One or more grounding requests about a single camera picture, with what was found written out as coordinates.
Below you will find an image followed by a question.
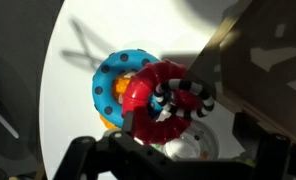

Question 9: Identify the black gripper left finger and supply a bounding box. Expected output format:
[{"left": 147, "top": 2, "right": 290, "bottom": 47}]
[{"left": 52, "top": 111, "right": 176, "bottom": 180}]

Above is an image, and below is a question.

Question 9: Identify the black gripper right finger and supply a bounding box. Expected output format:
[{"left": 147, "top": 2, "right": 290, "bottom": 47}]
[{"left": 251, "top": 132, "right": 294, "bottom": 180}]

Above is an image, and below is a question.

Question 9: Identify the black and white striped ring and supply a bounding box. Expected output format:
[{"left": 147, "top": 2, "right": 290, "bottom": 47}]
[{"left": 153, "top": 78, "right": 216, "bottom": 121}]

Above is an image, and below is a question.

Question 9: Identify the wooden tray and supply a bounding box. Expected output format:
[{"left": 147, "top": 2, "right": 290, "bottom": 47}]
[{"left": 187, "top": 0, "right": 296, "bottom": 146}]

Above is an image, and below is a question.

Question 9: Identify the clear plastic ring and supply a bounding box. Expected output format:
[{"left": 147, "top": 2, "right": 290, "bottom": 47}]
[{"left": 156, "top": 120, "right": 221, "bottom": 162}]

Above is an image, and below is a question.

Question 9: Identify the blue ring with dark dots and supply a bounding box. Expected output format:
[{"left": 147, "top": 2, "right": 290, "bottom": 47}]
[{"left": 91, "top": 49, "right": 162, "bottom": 128}]

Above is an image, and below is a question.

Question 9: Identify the orange ring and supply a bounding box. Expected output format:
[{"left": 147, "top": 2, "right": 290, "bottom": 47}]
[{"left": 99, "top": 76, "right": 136, "bottom": 131}]

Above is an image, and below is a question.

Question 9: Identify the red ribbed ring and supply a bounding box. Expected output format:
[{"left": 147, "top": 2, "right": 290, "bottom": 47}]
[{"left": 121, "top": 59, "right": 202, "bottom": 146}]

